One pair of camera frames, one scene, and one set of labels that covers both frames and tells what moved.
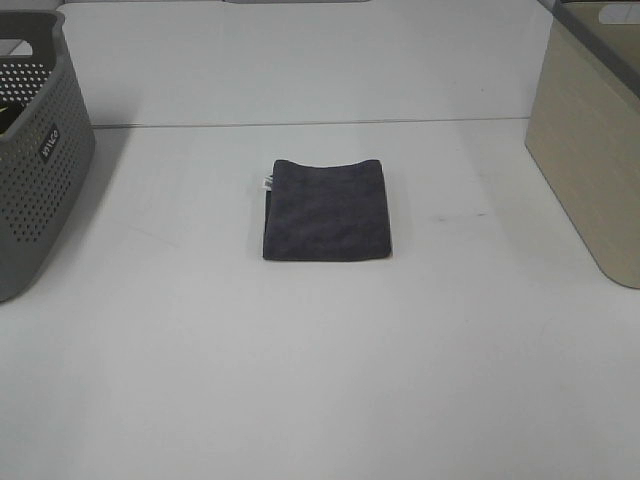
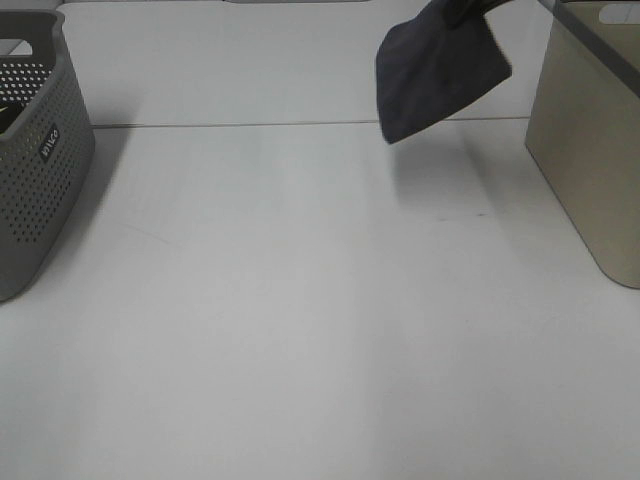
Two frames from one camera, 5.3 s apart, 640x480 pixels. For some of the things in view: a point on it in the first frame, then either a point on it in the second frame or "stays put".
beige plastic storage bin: [584, 127] stays put
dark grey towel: [326, 213] to [429, 67]
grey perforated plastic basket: [47, 151] stays put
